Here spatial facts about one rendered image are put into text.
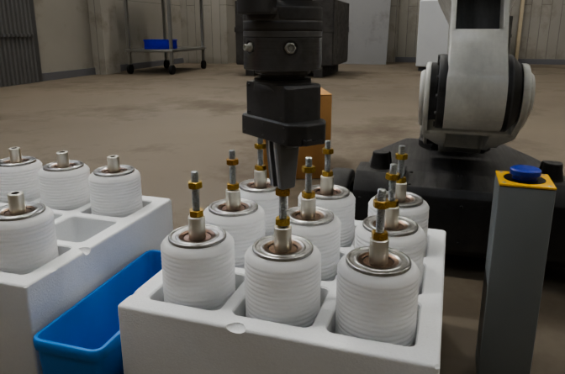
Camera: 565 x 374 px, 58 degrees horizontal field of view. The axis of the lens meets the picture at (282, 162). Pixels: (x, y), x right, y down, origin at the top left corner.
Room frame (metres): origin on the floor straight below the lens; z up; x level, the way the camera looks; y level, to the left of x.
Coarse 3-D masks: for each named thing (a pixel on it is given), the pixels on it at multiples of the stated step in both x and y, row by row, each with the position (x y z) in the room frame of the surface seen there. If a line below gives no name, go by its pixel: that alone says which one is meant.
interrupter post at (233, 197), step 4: (228, 192) 0.72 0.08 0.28; (232, 192) 0.72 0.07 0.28; (236, 192) 0.72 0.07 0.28; (228, 196) 0.72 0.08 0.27; (232, 196) 0.72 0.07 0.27; (236, 196) 0.72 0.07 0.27; (228, 200) 0.72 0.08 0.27; (232, 200) 0.72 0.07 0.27; (236, 200) 0.72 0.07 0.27; (228, 204) 0.72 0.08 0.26; (232, 204) 0.72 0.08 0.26; (236, 204) 0.72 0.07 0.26; (228, 208) 0.73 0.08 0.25; (232, 208) 0.72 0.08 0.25; (236, 208) 0.72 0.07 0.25
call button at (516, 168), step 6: (510, 168) 0.68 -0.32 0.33; (516, 168) 0.67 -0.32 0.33; (522, 168) 0.67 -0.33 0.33; (528, 168) 0.67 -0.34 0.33; (534, 168) 0.67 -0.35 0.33; (516, 174) 0.67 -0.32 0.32; (522, 174) 0.66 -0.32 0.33; (528, 174) 0.66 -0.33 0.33; (534, 174) 0.66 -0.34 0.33; (540, 174) 0.66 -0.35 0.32; (522, 180) 0.66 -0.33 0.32; (528, 180) 0.66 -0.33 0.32; (534, 180) 0.66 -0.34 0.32
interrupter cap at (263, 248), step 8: (256, 240) 0.60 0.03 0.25; (264, 240) 0.60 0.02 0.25; (272, 240) 0.60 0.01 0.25; (296, 240) 0.60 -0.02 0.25; (304, 240) 0.60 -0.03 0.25; (256, 248) 0.58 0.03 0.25; (264, 248) 0.58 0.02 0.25; (272, 248) 0.59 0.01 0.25; (296, 248) 0.59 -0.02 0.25; (304, 248) 0.58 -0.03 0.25; (312, 248) 0.58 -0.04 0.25; (264, 256) 0.55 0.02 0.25; (272, 256) 0.56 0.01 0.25; (280, 256) 0.56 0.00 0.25; (288, 256) 0.56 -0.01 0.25; (296, 256) 0.55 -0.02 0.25; (304, 256) 0.56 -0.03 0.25
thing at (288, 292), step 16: (256, 256) 0.56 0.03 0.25; (320, 256) 0.58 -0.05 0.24; (256, 272) 0.55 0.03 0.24; (272, 272) 0.54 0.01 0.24; (288, 272) 0.54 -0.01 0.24; (304, 272) 0.55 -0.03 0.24; (320, 272) 0.58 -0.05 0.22; (256, 288) 0.55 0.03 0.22; (272, 288) 0.54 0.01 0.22; (288, 288) 0.54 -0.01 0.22; (304, 288) 0.54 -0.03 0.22; (256, 304) 0.55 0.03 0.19; (272, 304) 0.54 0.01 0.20; (288, 304) 0.54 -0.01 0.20; (304, 304) 0.54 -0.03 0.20; (272, 320) 0.54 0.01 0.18; (288, 320) 0.54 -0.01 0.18; (304, 320) 0.55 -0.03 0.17
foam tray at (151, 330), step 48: (432, 240) 0.77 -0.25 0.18; (144, 288) 0.61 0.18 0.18; (240, 288) 0.61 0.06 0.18; (432, 288) 0.61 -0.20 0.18; (144, 336) 0.56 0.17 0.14; (192, 336) 0.54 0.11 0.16; (240, 336) 0.52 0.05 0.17; (288, 336) 0.50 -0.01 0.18; (336, 336) 0.50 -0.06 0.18; (432, 336) 0.50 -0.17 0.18
